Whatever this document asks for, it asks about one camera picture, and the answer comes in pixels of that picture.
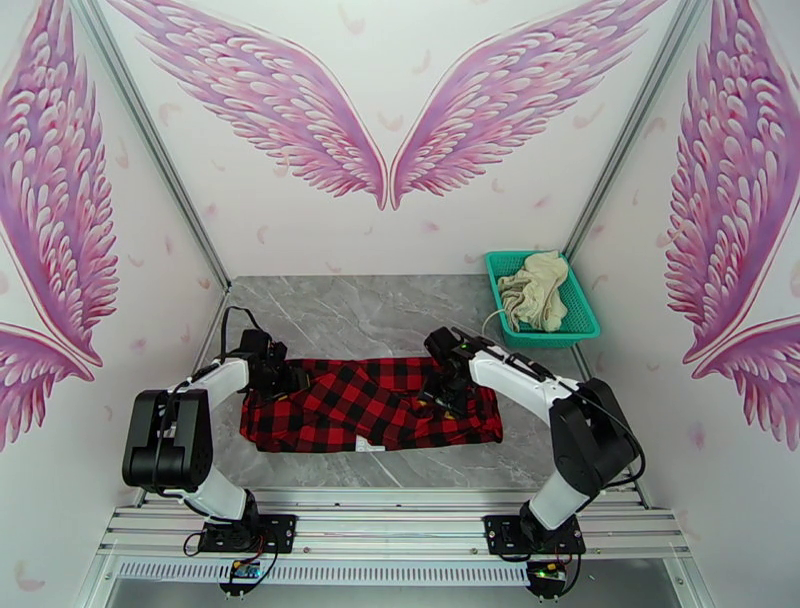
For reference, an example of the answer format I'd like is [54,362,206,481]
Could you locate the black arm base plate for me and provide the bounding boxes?
[484,513,587,556]
[198,513,298,554]

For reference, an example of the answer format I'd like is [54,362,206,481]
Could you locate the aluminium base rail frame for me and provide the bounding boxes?
[96,487,692,561]

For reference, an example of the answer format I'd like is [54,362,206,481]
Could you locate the white slotted cable duct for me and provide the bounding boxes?
[117,560,531,587]

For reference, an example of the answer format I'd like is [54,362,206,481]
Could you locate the cream shorts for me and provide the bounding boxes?
[482,249,571,344]

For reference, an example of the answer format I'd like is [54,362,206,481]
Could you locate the red black plaid shirt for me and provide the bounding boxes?
[239,356,505,453]

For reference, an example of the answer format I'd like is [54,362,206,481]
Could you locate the small circuit board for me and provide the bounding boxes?
[527,560,573,592]
[218,560,264,595]

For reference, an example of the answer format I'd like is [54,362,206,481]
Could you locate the aluminium corner post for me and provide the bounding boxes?
[68,0,233,290]
[562,0,714,264]

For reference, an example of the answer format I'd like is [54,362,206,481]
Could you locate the teal plastic basket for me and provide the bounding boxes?
[484,251,602,349]

